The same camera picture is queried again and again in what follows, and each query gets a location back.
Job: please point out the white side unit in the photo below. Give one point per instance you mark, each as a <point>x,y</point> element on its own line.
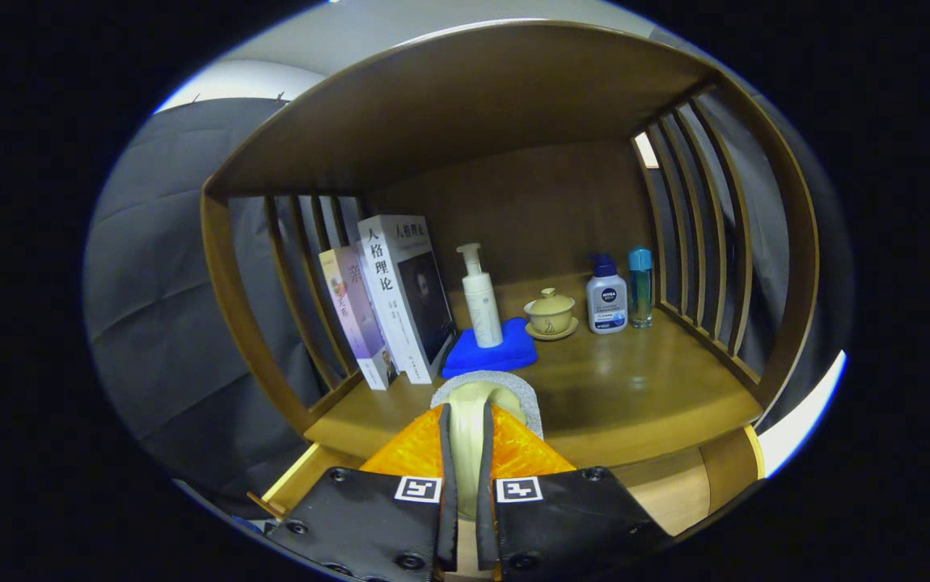
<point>805,420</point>

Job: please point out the wooden cabinet with slatted sides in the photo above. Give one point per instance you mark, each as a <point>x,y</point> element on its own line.
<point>538,210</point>

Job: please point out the wooden countertop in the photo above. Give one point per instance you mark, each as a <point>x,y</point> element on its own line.
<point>635,388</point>

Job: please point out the purple book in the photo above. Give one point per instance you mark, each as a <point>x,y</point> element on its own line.
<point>356,323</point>

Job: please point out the wooden drawer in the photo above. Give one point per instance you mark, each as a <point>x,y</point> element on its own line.
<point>667,493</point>

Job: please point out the beige lidded teacup with saucer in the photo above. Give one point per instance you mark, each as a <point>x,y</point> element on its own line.
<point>550,311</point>

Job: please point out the white pump bottle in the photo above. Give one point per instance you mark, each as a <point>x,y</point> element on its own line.
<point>483,311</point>

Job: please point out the slim teal bottle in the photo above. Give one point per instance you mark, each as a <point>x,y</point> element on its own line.
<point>640,291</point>

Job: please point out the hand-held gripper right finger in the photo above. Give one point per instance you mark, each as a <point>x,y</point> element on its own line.
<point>484,485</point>

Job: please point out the blue folded cloth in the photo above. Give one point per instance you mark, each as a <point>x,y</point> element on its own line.
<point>505,356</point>

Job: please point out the white bottle with blue cap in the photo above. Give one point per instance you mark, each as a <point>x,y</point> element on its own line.
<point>606,303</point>

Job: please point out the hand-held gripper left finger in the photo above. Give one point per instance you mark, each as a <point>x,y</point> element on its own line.
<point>448,485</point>

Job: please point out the thick white and black book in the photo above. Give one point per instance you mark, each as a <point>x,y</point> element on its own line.
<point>400,307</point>

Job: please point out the black backdrop cloth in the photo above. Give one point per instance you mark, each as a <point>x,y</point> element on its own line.
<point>158,323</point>

